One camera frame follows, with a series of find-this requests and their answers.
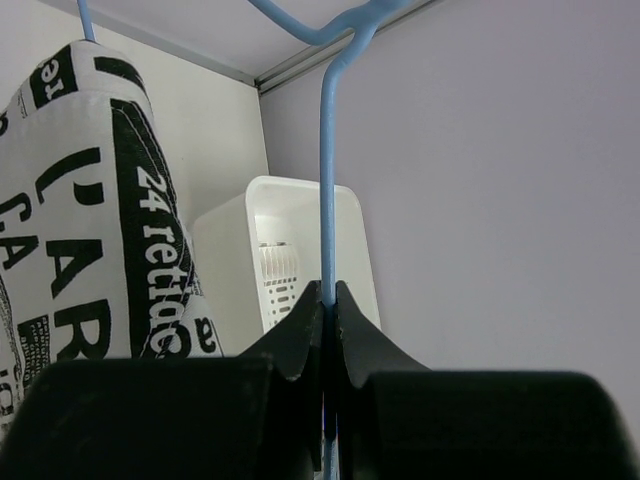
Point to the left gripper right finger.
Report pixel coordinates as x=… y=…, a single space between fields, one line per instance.
x=398 y=419

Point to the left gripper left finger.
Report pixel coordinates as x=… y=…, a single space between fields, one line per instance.
x=256 y=415

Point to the black white newspaper print trousers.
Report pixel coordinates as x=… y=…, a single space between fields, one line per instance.
x=95 y=259

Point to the blue hanger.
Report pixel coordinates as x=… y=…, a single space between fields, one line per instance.
x=327 y=361

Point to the white plastic basket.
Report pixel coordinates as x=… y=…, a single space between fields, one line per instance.
x=255 y=254

